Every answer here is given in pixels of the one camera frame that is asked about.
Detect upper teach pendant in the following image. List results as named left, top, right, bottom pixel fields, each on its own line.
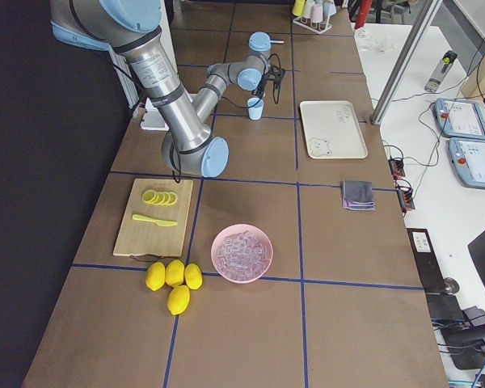
left=434, top=98, right=485, bottom=140

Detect light blue cup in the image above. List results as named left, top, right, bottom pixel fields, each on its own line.
left=247, top=97, right=264, bottom=120

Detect whole lemon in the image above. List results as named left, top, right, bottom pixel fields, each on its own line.
left=145, top=262, right=166, bottom=291
left=165, top=259, right=185, bottom=288
left=167, top=285, right=191, bottom=315
left=184, top=263, right=203, bottom=290

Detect white wire cup rack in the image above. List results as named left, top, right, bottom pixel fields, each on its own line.
left=293, top=17, right=332, bottom=35

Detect bamboo cutting board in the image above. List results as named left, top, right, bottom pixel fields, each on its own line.
left=113, top=179, right=193, bottom=257

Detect yellow plastic knife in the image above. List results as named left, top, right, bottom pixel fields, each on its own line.
left=132, top=214, right=178, bottom=227

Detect pink bowl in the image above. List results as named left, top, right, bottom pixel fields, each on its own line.
left=211, top=224, right=273, bottom=284

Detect grey purple folded cloth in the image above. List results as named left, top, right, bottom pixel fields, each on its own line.
left=341, top=180, right=375, bottom=211

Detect cream bear tray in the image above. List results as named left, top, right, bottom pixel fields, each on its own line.
left=300, top=100, right=368, bottom=159

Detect lower teach pendant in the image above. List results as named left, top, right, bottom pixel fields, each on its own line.
left=448, top=137, right=485, bottom=189

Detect aluminium frame post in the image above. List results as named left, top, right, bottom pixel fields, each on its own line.
left=370, top=0, right=443, bottom=125

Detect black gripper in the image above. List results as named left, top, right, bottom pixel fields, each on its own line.
left=255, top=76, right=269, bottom=97

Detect lemon slices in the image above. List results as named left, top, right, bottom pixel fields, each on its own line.
left=141, top=189, right=178, bottom=206

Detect teach pendant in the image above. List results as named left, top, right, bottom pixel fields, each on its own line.
left=448, top=137, right=485, bottom=189
left=434, top=98, right=485, bottom=140

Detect pile of clear ice cubes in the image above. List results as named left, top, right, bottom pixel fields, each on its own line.
left=213, top=230, right=272, bottom=283

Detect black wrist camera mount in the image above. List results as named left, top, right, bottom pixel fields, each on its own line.
left=266, top=65, right=285, bottom=90

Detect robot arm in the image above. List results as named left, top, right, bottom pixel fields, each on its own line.
left=192, top=32, right=272, bottom=122
left=50, top=0, right=229, bottom=177

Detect yellow-green upturned cup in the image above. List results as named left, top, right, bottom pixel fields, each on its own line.
left=292, top=0, right=306, bottom=17

